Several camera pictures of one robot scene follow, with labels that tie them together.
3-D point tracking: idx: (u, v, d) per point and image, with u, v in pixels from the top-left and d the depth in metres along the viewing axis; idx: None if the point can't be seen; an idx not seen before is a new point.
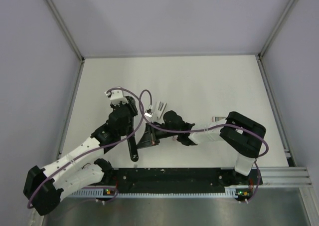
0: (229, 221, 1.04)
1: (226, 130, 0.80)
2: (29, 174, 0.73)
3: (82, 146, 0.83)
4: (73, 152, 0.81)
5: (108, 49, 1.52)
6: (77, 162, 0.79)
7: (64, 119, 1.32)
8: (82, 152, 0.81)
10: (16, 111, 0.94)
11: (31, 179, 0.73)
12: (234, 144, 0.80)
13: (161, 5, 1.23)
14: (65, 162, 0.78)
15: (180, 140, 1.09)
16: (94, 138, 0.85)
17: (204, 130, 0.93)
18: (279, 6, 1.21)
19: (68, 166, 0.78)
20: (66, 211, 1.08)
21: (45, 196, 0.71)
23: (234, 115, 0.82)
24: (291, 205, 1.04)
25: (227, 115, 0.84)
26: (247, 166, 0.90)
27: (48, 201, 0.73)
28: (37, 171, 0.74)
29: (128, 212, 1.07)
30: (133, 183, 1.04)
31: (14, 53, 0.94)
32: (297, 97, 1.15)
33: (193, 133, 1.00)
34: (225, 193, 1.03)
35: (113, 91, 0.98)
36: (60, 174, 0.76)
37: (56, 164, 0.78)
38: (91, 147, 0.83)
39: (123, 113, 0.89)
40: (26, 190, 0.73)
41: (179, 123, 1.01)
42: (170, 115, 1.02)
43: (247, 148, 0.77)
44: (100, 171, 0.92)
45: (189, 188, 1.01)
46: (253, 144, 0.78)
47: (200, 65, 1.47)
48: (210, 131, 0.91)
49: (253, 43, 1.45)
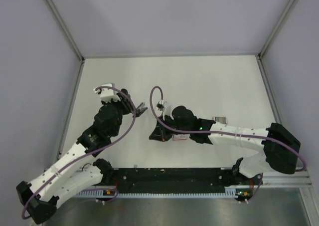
0: (230, 221, 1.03)
1: (269, 143, 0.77)
2: (17, 190, 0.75)
3: (68, 155, 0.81)
4: (60, 162, 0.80)
5: (108, 48, 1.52)
6: (62, 174, 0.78)
7: (64, 119, 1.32)
8: (67, 163, 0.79)
10: (15, 111, 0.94)
11: (20, 195, 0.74)
12: (272, 158, 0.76)
13: (161, 5, 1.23)
14: (50, 175, 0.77)
15: (193, 138, 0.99)
16: (80, 144, 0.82)
17: (233, 135, 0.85)
18: (280, 6, 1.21)
19: (54, 179, 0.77)
20: (67, 211, 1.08)
21: (34, 211, 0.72)
23: (277, 127, 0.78)
24: (291, 205, 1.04)
25: (268, 127, 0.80)
26: (255, 170, 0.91)
27: (41, 213, 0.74)
28: (24, 187, 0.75)
29: (128, 213, 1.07)
30: (132, 183, 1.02)
31: (14, 52, 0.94)
32: (297, 97, 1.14)
33: (212, 133, 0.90)
34: (225, 193, 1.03)
35: (104, 89, 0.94)
36: (46, 189, 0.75)
37: (42, 178, 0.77)
38: (77, 155, 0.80)
39: (109, 114, 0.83)
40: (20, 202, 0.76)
41: (189, 118, 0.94)
42: (180, 111, 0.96)
43: (287, 164, 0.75)
44: (99, 173, 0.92)
45: (189, 188, 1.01)
46: (291, 161, 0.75)
47: (200, 65, 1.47)
48: (243, 138, 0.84)
49: (253, 43, 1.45)
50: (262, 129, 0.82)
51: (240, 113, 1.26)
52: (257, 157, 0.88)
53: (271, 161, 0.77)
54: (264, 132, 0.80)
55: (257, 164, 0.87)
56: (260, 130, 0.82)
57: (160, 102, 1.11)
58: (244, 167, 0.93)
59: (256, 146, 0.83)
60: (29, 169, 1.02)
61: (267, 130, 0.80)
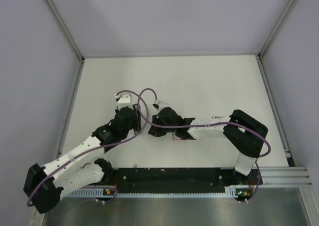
0: (230, 221, 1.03)
1: (231, 128, 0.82)
2: (29, 172, 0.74)
3: (83, 145, 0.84)
4: (74, 151, 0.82)
5: (108, 48, 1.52)
6: (77, 161, 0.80)
7: (64, 119, 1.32)
8: (82, 151, 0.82)
10: (15, 111, 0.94)
11: (31, 177, 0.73)
12: (237, 143, 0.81)
13: (161, 4, 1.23)
14: (65, 161, 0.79)
15: (177, 135, 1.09)
16: (95, 137, 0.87)
17: (205, 126, 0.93)
18: (279, 6, 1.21)
19: (68, 165, 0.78)
20: (66, 211, 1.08)
21: (45, 194, 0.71)
23: (239, 113, 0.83)
24: (292, 206, 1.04)
25: (231, 114, 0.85)
26: (247, 165, 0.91)
27: (49, 198, 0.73)
28: (38, 169, 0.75)
29: (128, 212, 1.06)
30: (132, 183, 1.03)
31: (14, 52, 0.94)
32: (297, 97, 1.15)
33: (191, 128, 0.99)
34: (225, 193, 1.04)
35: (123, 96, 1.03)
36: (61, 173, 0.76)
37: (56, 162, 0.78)
38: (92, 146, 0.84)
39: (128, 113, 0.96)
40: (26, 187, 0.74)
41: (172, 116, 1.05)
42: (164, 112, 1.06)
43: (248, 146, 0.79)
44: (100, 171, 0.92)
45: (188, 188, 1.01)
46: (254, 144, 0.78)
47: (200, 65, 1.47)
48: (212, 127, 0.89)
49: (253, 43, 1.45)
50: (226, 117, 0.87)
51: None
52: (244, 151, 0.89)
53: (235, 144, 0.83)
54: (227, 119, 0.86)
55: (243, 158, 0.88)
56: (225, 118, 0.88)
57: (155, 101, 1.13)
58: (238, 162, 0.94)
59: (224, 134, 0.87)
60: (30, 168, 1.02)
61: (230, 117, 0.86)
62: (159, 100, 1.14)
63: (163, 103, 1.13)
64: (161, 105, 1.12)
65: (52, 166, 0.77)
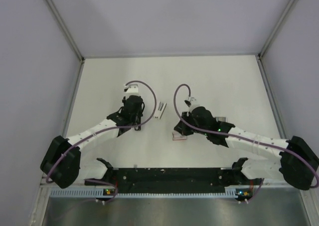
0: (230, 221, 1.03)
1: (287, 155, 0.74)
2: (53, 143, 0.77)
3: (100, 125, 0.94)
4: (94, 128, 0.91)
5: (108, 49, 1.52)
6: (98, 136, 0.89)
7: (64, 119, 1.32)
8: (101, 129, 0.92)
10: (15, 111, 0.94)
11: (56, 148, 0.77)
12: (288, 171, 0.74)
13: (162, 4, 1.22)
14: (87, 134, 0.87)
15: (209, 139, 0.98)
16: (110, 120, 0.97)
17: (251, 142, 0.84)
18: (279, 6, 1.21)
19: (90, 138, 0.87)
20: (66, 211, 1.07)
21: (69, 162, 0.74)
23: (298, 141, 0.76)
24: (291, 206, 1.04)
25: (288, 139, 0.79)
26: (258, 174, 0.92)
27: (72, 170, 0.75)
28: (61, 140, 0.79)
29: (128, 213, 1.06)
30: (132, 183, 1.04)
31: (13, 52, 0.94)
32: (297, 97, 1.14)
33: (230, 137, 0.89)
34: (225, 193, 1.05)
35: (131, 86, 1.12)
36: (84, 143, 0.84)
37: (79, 135, 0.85)
38: (108, 126, 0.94)
39: (138, 99, 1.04)
40: (47, 160, 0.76)
41: (207, 118, 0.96)
42: (199, 111, 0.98)
43: (301, 179, 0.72)
44: (105, 166, 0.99)
45: (188, 188, 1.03)
46: (306, 177, 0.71)
47: (200, 65, 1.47)
48: (261, 147, 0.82)
49: (253, 43, 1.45)
50: (281, 141, 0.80)
51: (240, 114, 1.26)
52: (269, 163, 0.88)
53: (284, 172, 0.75)
54: (283, 144, 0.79)
55: (263, 168, 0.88)
56: (279, 141, 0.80)
57: (188, 98, 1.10)
58: (248, 169, 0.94)
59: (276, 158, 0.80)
60: (29, 168, 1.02)
61: (287, 142, 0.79)
62: (191, 97, 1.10)
63: (196, 101, 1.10)
64: (193, 103, 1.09)
65: (76, 137, 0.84)
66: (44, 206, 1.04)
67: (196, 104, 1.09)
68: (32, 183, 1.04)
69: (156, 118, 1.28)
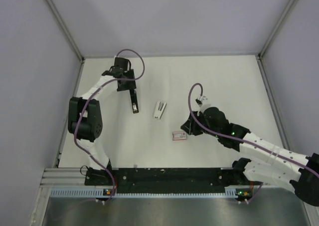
0: (230, 221, 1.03)
1: (307, 173, 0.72)
2: (71, 104, 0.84)
3: (101, 80, 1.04)
4: (98, 84, 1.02)
5: (108, 49, 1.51)
6: (104, 88, 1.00)
7: (64, 119, 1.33)
8: (104, 83, 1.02)
10: (15, 111, 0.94)
11: (75, 107, 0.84)
12: (304, 187, 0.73)
13: (162, 4, 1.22)
14: (95, 90, 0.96)
15: (221, 141, 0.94)
16: (106, 75, 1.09)
17: (268, 153, 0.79)
18: (279, 6, 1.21)
19: (100, 92, 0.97)
20: (67, 211, 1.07)
21: (92, 114, 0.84)
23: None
24: (291, 206, 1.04)
25: (308, 156, 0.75)
26: (262, 178, 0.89)
27: (97, 118, 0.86)
28: (77, 99, 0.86)
29: (128, 213, 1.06)
30: (132, 183, 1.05)
31: (13, 53, 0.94)
32: (298, 96, 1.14)
33: (244, 143, 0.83)
34: (225, 193, 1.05)
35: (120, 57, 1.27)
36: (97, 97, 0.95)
37: (89, 93, 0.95)
38: (108, 79, 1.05)
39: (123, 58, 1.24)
40: (72, 121, 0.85)
41: (220, 119, 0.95)
42: (213, 112, 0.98)
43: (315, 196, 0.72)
44: (106, 157, 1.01)
45: (188, 188, 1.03)
46: None
47: (200, 65, 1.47)
48: (278, 160, 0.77)
49: (253, 43, 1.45)
50: (301, 157, 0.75)
51: (240, 114, 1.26)
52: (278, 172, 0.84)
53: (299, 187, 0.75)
54: (303, 161, 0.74)
55: (271, 176, 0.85)
56: (299, 157, 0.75)
57: (199, 97, 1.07)
58: (252, 172, 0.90)
59: (292, 173, 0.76)
60: (29, 168, 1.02)
61: (307, 159, 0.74)
62: (203, 97, 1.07)
63: (207, 100, 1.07)
64: (204, 102, 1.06)
65: (87, 94, 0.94)
66: (44, 206, 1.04)
67: (207, 103, 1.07)
68: (33, 183, 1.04)
69: (156, 118, 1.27)
